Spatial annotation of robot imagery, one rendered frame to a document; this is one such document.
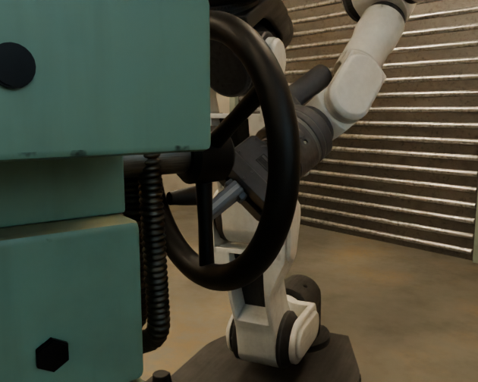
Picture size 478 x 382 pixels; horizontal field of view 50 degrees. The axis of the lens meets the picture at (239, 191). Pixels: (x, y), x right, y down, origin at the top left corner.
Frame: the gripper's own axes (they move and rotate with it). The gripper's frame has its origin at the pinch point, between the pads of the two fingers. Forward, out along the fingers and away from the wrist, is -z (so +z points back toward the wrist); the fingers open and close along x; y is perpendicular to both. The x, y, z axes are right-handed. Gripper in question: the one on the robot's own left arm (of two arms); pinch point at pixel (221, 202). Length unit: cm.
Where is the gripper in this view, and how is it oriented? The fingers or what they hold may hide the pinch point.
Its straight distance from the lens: 66.7
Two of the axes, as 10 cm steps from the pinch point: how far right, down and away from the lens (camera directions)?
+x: -6.9, -7.0, 1.9
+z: 7.0, -5.8, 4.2
